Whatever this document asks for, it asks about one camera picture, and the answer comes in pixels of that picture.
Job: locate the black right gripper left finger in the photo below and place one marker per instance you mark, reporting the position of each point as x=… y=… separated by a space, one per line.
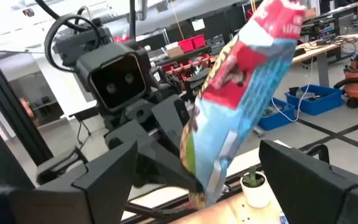
x=57 y=205

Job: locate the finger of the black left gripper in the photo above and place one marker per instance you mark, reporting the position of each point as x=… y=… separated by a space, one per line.
x=154 y=161
x=172 y=124

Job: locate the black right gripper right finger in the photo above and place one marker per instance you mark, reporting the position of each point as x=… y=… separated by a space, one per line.
x=315 y=199

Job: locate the blue and red granola bar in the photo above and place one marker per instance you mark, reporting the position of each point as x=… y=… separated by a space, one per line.
x=244 y=77

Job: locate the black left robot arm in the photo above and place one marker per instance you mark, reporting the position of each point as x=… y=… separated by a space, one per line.
x=73 y=43

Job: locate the black shelf with red bins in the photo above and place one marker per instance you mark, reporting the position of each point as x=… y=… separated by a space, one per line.
x=179 y=67

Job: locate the small plant in white pot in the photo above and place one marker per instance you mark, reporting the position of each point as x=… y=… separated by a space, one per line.
x=256 y=196

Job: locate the cardboard box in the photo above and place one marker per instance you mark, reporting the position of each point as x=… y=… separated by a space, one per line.
x=175 y=51

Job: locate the red storage bin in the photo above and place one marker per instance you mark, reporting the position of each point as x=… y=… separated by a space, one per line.
x=199 y=42
x=186 y=46

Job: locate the blue storage bin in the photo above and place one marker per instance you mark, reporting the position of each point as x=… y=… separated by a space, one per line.
x=275 y=121
x=322 y=104

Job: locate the white paper sheet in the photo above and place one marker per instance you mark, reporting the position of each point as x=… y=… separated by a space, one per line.
x=198 y=25

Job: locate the wooden table with grey leg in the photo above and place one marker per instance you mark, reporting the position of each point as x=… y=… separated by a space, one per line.
x=315 y=51

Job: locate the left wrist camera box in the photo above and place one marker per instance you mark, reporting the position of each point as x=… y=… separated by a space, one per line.
x=117 y=81

